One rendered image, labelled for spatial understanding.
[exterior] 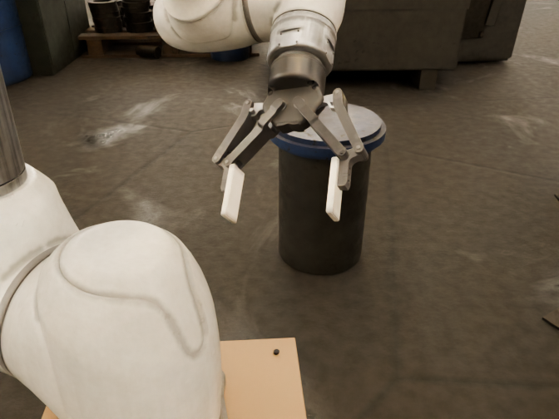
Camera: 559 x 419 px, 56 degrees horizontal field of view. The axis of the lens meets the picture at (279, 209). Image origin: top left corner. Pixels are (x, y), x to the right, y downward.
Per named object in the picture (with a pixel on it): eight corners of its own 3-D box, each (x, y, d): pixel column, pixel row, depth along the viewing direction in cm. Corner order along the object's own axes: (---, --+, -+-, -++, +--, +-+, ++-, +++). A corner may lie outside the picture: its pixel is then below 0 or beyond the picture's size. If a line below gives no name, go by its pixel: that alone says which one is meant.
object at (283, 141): (366, 223, 175) (378, 100, 153) (378, 283, 148) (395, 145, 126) (271, 221, 176) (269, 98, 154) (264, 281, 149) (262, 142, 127)
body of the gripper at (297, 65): (259, 55, 68) (248, 116, 65) (319, 45, 65) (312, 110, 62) (280, 87, 75) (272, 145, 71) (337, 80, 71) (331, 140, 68)
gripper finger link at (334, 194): (338, 167, 63) (344, 167, 63) (333, 221, 61) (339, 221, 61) (331, 156, 61) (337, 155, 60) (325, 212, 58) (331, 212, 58)
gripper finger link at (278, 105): (285, 101, 66) (279, 96, 67) (223, 165, 66) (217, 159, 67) (296, 118, 69) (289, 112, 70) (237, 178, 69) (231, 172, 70)
